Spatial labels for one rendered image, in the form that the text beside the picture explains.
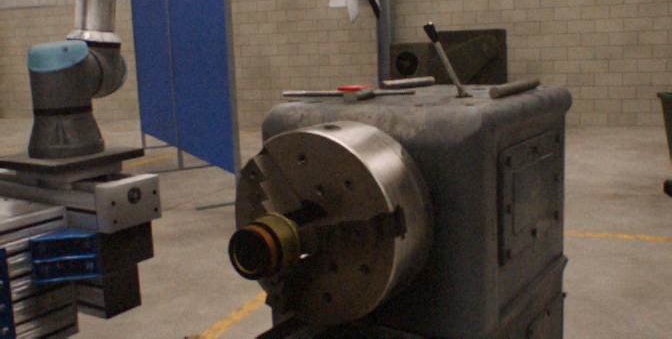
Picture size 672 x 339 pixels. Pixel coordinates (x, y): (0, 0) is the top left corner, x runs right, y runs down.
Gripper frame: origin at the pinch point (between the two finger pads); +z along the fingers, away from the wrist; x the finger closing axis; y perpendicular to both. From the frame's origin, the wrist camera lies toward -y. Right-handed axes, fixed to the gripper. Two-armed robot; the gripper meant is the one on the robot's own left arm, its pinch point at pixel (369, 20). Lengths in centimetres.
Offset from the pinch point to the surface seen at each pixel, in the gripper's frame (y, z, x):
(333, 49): 441, -28, -951
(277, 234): 0, 28, 56
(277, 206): 3, 25, 49
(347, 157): -8, 21, 45
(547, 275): -22, 62, -4
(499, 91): -24.7, 19.8, 9.9
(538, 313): -19, 68, -1
